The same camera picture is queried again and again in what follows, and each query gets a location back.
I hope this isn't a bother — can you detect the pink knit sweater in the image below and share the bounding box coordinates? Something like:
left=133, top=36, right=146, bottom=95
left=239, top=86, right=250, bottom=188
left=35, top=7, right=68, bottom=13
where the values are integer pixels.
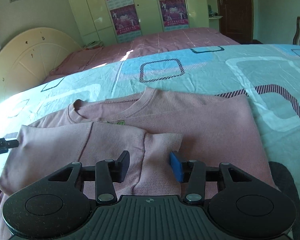
left=0, top=88, right=274, bottom=239

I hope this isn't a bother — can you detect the cream round headboard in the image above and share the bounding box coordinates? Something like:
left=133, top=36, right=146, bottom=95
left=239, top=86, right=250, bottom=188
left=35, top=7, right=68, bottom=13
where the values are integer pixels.
left=0, top=27, right=81, bottom=103

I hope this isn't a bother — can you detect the pink checked bed cover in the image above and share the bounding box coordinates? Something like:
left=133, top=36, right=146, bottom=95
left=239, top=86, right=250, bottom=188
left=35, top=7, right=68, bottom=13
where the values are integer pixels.
left=43, top=28, right=239, bottom=83

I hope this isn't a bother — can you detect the patterned light blue bedsheet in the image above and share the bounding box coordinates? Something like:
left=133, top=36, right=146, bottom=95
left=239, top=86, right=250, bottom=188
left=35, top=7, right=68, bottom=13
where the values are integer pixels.
left=0, top=44, right=300, bottom=205

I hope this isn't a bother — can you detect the stack of books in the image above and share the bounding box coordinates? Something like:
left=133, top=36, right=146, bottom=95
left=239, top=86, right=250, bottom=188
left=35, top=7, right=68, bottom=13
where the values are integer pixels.
left=83, top=41, right=103, bottom=50

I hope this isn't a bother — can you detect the lower left pink poster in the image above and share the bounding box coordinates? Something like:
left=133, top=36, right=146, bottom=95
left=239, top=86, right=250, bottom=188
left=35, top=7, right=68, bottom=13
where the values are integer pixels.
left=110, top=4, right=141, bottom=35

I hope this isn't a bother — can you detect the cream corner shelf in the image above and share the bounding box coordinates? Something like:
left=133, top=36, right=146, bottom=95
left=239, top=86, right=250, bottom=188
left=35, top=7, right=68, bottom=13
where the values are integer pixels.
left=207, top=0, right=223, bottom=31

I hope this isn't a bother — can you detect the cream glossy wardrobe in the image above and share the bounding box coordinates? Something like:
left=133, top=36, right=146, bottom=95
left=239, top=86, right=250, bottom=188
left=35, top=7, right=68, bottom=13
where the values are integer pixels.
left=69, top=0, right=209, bottom=46

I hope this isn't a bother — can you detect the lower right pink poster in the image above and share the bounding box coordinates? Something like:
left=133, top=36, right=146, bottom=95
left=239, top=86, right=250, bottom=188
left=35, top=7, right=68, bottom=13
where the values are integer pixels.
left=159, top=0, right=189, bottom=28

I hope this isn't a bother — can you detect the dark brown wooden door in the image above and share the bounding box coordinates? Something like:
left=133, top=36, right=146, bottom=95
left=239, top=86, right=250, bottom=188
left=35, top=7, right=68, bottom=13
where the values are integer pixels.
left=218, top=0, right=254, bottom=44

